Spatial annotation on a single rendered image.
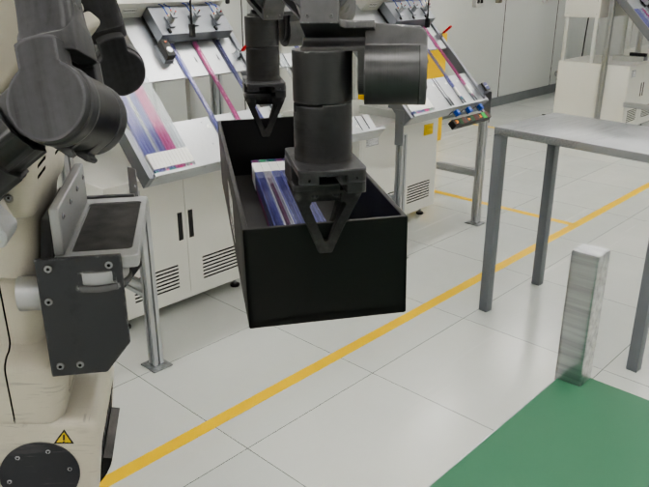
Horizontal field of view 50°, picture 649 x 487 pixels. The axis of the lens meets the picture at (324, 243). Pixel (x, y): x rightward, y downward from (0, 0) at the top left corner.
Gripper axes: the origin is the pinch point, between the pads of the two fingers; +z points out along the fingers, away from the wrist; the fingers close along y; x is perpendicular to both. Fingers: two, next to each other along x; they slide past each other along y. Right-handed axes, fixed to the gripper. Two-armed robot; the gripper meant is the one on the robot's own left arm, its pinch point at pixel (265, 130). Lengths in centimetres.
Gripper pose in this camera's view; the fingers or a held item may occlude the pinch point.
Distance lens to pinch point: 126.6
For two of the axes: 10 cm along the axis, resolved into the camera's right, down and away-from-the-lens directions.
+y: -1.9, -3.6, 9.1
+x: -9.8, 0.7, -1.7
